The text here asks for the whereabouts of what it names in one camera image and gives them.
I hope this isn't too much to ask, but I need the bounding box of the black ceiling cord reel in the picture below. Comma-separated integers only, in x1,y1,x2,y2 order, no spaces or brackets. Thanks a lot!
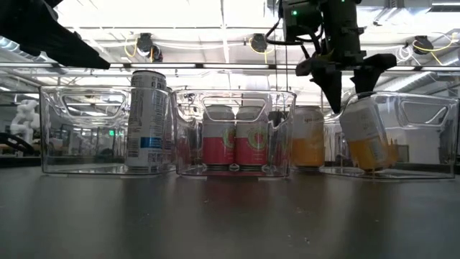
135,32,163,63
413,35,434,55
250,33,269,54

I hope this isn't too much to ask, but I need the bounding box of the clear plastic bin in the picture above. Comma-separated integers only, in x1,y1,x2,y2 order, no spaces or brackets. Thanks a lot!
171,88,298,179
319,91,460,180
38,85,177,176

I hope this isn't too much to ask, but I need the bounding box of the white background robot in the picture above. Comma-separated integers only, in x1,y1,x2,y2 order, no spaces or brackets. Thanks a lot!
9,99,40,145

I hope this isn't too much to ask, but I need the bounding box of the black curved background object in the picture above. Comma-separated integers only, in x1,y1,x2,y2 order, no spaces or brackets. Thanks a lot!
0,132,37,156

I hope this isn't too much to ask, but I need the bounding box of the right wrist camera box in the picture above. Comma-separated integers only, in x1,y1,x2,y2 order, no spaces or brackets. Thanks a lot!
281,0,324,42

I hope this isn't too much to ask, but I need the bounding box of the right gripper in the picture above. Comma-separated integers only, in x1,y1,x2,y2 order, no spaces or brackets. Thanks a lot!
295,0,397,114

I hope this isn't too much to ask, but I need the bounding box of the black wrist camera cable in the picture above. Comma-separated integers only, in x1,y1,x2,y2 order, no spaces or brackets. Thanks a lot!
264,19,323,60

